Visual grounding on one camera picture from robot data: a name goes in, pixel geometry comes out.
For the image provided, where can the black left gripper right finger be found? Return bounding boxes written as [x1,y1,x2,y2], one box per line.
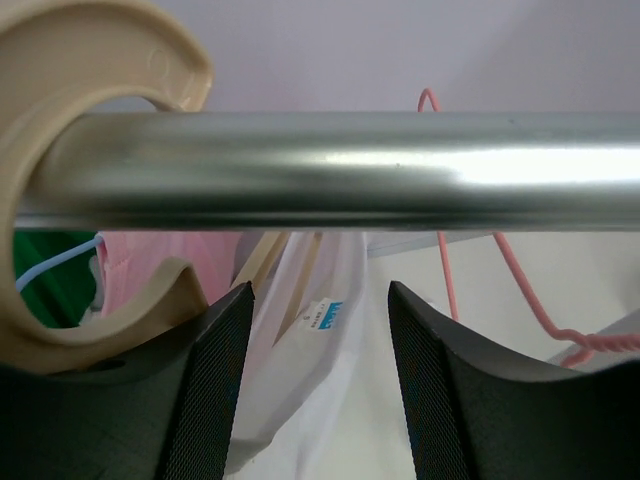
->
[388,281,639,479]

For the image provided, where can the beige wooden hanger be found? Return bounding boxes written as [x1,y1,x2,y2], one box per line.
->
[0,0,321,376]

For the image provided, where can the blue plastic hanger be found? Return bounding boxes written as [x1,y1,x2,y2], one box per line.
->
[15,234,104,292]

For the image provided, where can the pink t shirt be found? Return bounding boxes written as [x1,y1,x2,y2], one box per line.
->
[92,230,246,321]

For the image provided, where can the silver white clothes rack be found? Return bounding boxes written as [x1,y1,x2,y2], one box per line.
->
[14,110,640,234]

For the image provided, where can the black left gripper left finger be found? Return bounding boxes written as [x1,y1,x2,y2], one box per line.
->
[1,284,254,479]

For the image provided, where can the green t shirt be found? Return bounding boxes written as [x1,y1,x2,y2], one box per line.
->
[13,231,104,328]

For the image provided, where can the white t shirt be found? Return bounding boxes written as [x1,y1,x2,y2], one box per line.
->
[225,232,414,479]

